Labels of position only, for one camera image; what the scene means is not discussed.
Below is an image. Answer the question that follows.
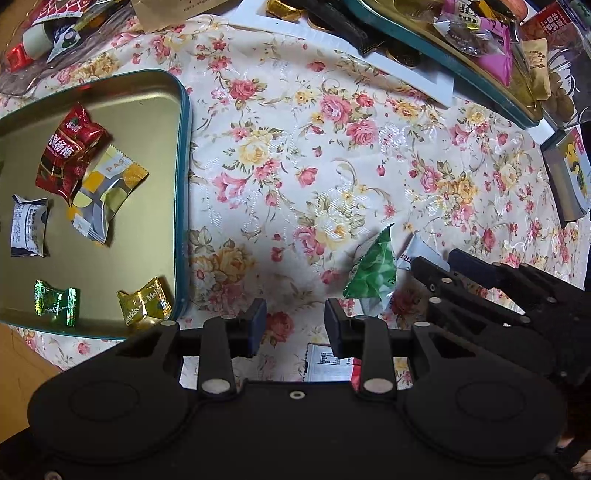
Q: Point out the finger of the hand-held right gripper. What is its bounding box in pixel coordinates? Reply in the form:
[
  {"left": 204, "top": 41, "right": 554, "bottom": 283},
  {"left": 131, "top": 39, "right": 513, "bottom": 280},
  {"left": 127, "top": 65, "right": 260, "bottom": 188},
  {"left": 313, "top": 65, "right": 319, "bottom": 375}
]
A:
[
  {"left": 410, "top": 256, "right": 557, "bottom": 370},
  {"left": 449, "top": 248, "right": 573, "bottom": 315}
]

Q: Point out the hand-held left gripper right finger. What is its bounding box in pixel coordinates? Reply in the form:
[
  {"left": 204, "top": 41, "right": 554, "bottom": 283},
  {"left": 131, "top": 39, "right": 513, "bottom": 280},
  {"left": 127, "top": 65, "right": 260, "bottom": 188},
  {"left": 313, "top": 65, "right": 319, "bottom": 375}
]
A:
[{"left": 324, "top": 298, "right": 481, "bottom": 401}]

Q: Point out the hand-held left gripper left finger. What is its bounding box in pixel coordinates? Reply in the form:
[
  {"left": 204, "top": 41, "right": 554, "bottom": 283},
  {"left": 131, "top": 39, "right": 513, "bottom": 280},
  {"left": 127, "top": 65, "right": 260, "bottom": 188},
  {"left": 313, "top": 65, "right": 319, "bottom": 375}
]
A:
[{"left": 115, "top": 298, "right": 267, "bottom": 400}]

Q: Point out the red packet white label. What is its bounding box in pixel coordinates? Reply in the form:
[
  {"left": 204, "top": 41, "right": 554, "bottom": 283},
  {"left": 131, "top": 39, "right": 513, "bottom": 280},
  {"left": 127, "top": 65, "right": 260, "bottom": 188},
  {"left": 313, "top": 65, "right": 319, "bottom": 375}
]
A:
[{"left": 304, "top": 343, "right": 366, "bottom": 384}]

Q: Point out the white grey snack packet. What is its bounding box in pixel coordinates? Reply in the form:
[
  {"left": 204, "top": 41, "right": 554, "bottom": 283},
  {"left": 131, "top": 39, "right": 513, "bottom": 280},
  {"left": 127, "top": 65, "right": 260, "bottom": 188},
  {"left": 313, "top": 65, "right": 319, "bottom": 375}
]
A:
[{"left": 394, "top": 232, "right": 451, "bottom": 273}]

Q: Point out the green snack packet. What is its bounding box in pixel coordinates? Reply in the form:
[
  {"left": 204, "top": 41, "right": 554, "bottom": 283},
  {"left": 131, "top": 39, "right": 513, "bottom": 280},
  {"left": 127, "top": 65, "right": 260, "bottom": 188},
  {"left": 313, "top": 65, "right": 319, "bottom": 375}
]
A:
[{"left": 342, "top": 224, "right": 399, "bottom": 320}]

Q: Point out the gold foil candy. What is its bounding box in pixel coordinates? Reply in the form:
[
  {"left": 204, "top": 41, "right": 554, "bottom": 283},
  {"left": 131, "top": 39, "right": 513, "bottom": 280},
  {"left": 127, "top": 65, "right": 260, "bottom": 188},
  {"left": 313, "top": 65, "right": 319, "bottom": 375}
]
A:
[{"left": 116, "top": 276, "right": 173, "bottom": 326}]

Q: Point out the teal gold tin tray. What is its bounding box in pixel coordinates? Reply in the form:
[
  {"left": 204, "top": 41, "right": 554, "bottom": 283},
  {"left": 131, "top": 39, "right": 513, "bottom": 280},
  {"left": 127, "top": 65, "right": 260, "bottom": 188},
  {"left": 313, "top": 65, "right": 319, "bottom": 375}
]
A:
[{"left": 0, "top": 68, "right": 193, "bottom": 341}]

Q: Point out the yellow grey snack packet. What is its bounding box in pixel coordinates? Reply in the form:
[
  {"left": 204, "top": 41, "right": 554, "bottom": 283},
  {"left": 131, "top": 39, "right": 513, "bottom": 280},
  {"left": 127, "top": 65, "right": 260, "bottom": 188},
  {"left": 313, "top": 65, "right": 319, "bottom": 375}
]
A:
[{"left": 68, "top": 144, "right": 150, "bottom": 245}]

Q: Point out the green foil candy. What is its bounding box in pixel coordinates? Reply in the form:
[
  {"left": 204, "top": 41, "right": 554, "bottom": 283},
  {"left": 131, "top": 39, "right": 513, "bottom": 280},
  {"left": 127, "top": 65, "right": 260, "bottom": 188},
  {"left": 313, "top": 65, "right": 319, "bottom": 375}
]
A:
[{"left": 34, "top": 279, "right": 81, "bottom": 327}]

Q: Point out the white blue snack packet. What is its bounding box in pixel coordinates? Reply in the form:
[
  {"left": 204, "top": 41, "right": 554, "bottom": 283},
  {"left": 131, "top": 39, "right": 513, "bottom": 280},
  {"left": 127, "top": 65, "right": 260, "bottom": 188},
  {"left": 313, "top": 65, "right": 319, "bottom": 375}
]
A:
[{"left": 10, "top": 194, "right": 50, "bottom": 258}]

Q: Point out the dark red snack packet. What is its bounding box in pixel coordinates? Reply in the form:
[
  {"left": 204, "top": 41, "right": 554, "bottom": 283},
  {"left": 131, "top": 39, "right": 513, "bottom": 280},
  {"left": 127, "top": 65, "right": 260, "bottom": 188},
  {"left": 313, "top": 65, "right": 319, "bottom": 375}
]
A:
[{"left": 35, "top": 104, "right": 112, "bottom": 207}]

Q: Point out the printed card box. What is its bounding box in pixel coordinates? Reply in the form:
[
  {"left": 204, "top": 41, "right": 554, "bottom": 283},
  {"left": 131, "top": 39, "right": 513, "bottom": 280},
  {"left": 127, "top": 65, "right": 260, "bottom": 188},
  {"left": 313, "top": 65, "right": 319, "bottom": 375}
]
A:
[{"left": 540, "top": 127, "right": 591, "bottom": 228}]

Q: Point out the floral tablecloth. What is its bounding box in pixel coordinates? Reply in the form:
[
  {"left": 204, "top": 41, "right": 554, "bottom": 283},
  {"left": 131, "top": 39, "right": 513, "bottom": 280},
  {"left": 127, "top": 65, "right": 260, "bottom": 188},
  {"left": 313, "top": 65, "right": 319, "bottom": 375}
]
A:
[{"left": 0, "top": 14, "right": 591, "bottom": 388}]

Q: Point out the white flat tray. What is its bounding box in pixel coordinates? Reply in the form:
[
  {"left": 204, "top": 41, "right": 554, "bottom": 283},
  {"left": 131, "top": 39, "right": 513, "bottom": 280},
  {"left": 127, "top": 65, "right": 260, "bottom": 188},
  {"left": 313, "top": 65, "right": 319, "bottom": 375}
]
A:
[{"left": 225, "top": 0, "right": 456, "bottom": 108}]

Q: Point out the sweets-filled teal tin tray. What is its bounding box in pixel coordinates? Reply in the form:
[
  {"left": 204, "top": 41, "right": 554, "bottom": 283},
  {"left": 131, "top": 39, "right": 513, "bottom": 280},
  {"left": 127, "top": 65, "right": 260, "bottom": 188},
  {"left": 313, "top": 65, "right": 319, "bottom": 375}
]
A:
[{"left": 344, "top": 0, "right": 544, "bottom": 129}]

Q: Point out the beige small packet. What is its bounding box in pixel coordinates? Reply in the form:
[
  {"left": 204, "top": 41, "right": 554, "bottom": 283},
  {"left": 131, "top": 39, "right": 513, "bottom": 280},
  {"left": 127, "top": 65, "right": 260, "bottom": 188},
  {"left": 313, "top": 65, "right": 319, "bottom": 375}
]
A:
[{"left": 521, "top": 38, "right": 553, "bottom": 101}]

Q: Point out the pink snack packet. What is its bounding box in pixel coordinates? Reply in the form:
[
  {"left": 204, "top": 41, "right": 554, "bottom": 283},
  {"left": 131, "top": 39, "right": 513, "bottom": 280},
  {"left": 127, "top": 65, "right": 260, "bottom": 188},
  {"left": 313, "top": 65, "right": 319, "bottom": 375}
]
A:
[{"left": 441, "top": 0, "right": 514, "bottom": 88}]

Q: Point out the gold chocolate coin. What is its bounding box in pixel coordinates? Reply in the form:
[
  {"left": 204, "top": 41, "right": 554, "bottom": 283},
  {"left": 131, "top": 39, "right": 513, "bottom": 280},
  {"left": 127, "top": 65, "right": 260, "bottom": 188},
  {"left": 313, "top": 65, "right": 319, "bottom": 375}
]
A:
[{"left": 385, "top": 44, "right": 422, "bottom": 69}]

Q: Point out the black snack packet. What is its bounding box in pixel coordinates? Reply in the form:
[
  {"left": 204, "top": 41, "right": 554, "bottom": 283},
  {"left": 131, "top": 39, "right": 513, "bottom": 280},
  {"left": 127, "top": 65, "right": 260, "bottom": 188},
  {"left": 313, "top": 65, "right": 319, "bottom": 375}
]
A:
[{"left": 302, "top": 0, "right": 372, "bottom": 55}]

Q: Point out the small gold wrapped sweet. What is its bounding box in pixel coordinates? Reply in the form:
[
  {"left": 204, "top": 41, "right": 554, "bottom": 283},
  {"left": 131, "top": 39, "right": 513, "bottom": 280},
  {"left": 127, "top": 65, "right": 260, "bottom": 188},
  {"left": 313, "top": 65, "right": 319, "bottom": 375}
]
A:
[{"left": 265, "top": 0, "right": 303, "bottom": 21}]

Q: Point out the kraft paper snack bag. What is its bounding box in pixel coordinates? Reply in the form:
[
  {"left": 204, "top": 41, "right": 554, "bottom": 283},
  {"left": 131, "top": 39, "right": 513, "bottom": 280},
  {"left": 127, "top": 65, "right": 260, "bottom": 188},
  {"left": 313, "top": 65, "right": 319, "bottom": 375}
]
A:
[{"left": 130, "top": 0, "right": 232, "bottom": 34}]

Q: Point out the glass plate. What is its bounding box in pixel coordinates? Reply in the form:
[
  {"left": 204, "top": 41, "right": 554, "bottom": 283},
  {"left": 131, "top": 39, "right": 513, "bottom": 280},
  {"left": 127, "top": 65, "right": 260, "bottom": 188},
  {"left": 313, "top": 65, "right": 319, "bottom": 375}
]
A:
[{"left": 0, "top": 0, "right": 134, "bottom": 97}]

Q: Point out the white green cartoon packet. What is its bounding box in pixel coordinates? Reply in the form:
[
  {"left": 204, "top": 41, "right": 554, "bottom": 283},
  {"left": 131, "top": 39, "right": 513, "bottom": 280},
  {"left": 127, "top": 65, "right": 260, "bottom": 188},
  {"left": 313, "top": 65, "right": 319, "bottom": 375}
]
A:
[{"left": 46, "top": 16, "right": 95, "bottom": 64}]

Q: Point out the white bottle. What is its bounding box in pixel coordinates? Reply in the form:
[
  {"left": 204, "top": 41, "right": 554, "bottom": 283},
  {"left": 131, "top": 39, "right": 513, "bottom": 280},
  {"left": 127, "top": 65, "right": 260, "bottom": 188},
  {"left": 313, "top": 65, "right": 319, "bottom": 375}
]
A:
[{"left": 21, "top": 22, "right": 55, "bottom": 59}]

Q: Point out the small red packet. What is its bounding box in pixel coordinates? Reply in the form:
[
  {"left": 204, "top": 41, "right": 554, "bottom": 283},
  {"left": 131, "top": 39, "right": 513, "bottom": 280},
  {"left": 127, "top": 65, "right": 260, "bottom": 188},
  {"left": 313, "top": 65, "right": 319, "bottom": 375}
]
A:
[{"left": 4, "top": 44, "right": 29, "bottom": 73}]

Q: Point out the red patterned snack packet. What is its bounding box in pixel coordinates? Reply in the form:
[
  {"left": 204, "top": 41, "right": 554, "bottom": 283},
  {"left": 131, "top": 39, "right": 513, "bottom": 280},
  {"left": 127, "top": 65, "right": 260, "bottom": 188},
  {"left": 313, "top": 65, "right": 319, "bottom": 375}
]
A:
[{"left": 28, "top": 0, "right": 114, "bottom": 24}]

